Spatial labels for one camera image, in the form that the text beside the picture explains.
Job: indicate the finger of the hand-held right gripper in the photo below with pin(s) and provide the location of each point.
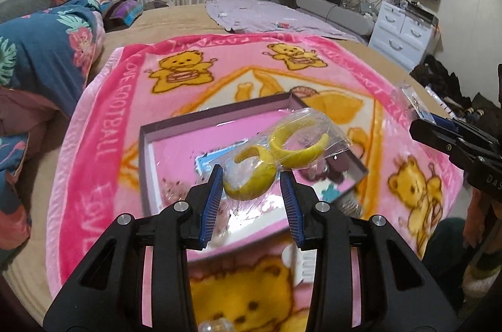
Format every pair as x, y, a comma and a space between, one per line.
439, 119
431, 138

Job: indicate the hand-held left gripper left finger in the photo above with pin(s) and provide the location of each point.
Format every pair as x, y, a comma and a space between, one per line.
211, 206

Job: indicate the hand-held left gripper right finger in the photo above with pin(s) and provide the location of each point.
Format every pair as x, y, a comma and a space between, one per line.
292, 210

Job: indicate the clear earring card packet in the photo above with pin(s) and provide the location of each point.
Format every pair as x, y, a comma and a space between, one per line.
415, 96

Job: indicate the bag of yellow hoop earrings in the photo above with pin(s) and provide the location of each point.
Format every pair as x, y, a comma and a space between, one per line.
251, 187

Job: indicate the pink fluffy hair clip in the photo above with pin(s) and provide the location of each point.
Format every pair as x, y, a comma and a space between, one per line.
323, 169

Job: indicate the silver metal hair clip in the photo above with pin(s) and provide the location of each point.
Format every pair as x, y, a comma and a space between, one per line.
350, 205

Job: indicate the maroon rectangular hair clip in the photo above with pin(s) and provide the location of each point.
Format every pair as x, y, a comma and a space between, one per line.
341, 165

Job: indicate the grey cardboard box pink inside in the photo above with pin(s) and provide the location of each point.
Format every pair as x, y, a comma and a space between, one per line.
176, 143

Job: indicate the person's right forearm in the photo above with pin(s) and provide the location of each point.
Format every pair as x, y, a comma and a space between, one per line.
482, 222

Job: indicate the dark clothes pile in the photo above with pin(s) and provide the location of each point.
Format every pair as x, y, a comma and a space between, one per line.
435, 73

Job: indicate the white hair claw clip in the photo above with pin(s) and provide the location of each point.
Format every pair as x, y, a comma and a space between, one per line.
306, 265

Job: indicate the person's dark green trousers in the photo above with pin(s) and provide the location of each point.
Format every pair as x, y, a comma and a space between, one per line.
447, 245

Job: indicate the white drawer cabinet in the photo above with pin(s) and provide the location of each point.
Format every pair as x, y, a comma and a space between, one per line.
392, 38

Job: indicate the pink bear printed blanket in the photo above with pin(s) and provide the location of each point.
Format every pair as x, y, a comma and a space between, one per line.
117, 159

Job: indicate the pearl flower hair clip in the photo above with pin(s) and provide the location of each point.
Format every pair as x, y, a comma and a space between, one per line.
211, 327

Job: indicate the grey upholstered bench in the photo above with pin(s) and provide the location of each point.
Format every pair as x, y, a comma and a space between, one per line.
345, 16

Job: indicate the tan bed sheet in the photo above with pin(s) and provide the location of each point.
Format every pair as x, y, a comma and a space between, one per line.
157, 26

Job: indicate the pale purple sheet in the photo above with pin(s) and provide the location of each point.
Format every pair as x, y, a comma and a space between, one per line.
255, 12

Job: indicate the purple striped pillow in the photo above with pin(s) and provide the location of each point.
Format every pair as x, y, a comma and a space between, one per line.
125, 12

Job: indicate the blue floral quilt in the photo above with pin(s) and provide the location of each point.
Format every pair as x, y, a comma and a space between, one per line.
39, 49

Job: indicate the grey padded headboard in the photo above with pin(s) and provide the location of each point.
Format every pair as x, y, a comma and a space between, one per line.
23, 0

